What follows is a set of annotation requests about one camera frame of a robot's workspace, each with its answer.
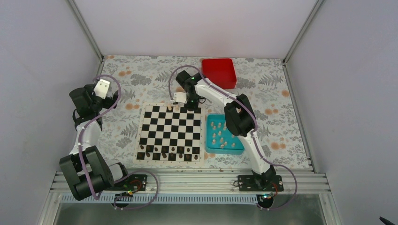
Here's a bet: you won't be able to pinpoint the black white chessboard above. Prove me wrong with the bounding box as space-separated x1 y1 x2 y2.
133 102 205 167

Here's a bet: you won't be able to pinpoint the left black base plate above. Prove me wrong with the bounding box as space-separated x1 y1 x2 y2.
106 174 147 192

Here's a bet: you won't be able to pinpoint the aluminium rail frame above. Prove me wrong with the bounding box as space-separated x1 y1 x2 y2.
49 170 331 195

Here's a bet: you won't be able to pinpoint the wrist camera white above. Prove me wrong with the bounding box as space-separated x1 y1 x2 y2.
93 79 110 99
173 92 187 104

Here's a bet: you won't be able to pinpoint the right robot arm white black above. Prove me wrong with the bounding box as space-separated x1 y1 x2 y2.
176 71 276 191

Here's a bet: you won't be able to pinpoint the dark chess pieces row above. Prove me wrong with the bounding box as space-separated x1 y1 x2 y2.
135 145 201 162

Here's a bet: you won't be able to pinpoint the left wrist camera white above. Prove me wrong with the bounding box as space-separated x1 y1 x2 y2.
93 79 110 99

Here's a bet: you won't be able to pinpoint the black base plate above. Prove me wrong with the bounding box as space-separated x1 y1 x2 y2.
106 174 147 192
233 175 284 192

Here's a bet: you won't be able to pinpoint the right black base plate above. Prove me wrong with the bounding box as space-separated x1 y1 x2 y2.
233 175 284 192

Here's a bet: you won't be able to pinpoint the teal tray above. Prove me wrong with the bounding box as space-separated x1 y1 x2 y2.
206 114 244 155

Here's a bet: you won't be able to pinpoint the red square box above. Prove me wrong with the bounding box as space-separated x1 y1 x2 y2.
201 58 237 90

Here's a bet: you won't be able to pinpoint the floral patterned mat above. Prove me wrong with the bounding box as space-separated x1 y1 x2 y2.
98 55 309 169

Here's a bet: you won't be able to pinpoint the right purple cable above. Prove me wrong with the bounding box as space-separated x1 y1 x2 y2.
168 65 298 211

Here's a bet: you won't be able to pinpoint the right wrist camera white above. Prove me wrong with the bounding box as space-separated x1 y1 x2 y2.
173 92 187 104

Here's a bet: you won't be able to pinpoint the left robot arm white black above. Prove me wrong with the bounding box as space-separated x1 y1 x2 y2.
59 79 131 201

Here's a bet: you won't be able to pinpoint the light chess pieces in tray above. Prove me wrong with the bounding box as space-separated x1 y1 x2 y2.
208 121 237 149

